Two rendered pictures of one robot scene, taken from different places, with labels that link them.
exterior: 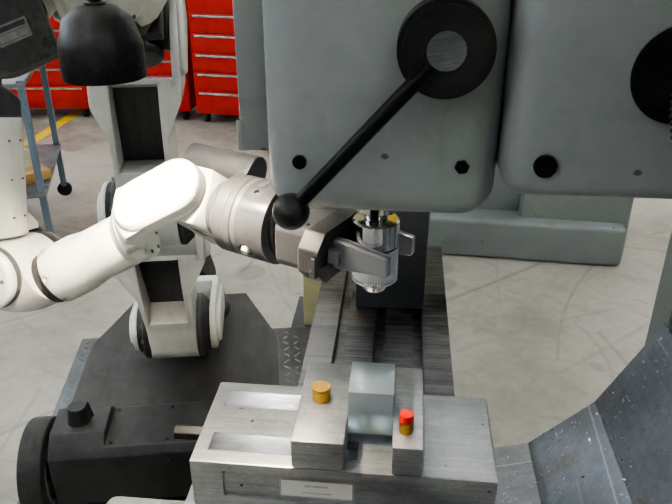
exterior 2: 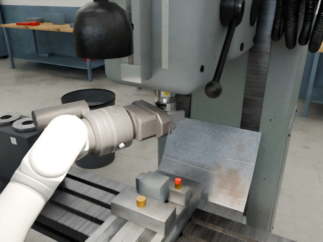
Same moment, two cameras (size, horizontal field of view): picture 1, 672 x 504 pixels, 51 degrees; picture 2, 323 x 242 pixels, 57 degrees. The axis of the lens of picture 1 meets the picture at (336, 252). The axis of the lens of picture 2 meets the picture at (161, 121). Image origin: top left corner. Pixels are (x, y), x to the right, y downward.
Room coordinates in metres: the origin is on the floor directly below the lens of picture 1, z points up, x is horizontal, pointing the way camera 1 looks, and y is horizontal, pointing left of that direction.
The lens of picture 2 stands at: (0.41, 0.52, 1.48)
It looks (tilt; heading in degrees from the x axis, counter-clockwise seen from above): 24 degrees down; 292
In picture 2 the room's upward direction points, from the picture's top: straight up
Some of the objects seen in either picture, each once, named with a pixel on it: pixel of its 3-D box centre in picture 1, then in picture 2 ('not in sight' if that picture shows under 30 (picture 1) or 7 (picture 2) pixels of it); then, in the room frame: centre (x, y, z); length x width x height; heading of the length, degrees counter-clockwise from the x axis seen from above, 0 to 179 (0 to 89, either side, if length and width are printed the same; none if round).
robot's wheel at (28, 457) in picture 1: (44, 465); not in sight; (1.11, 0.60, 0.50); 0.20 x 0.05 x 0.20; 6
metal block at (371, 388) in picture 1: (371, 397); (154, 188); (0.67, -0.04, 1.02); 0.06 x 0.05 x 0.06; 174
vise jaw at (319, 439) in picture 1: (324, 412); (142, 210); (0.67, 0.01, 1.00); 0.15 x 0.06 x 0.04; 174
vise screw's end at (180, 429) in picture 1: (191, 432); not in sight; (0.69, 0.18, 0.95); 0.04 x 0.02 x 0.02; 84
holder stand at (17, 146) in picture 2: (390, 230); (22, 147); (1.17, -0.10, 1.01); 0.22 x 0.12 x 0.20; 176
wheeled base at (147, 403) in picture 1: (181, 353); not in sight; (1.38, 0.37, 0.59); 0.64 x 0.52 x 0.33; 6
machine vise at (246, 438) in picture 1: (346, 436); (148, 215); (0.67, -0.01, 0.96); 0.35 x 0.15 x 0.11; 84
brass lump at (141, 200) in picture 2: (321, 392); (141, 201); (0.67, 0.02, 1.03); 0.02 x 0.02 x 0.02
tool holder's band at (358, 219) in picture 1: (376, 222); (165, 101); (0.64, -0.04, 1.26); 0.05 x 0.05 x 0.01
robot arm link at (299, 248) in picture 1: (299, 230); (130, 125); (0.68, 0.04, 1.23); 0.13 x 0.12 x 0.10; 150
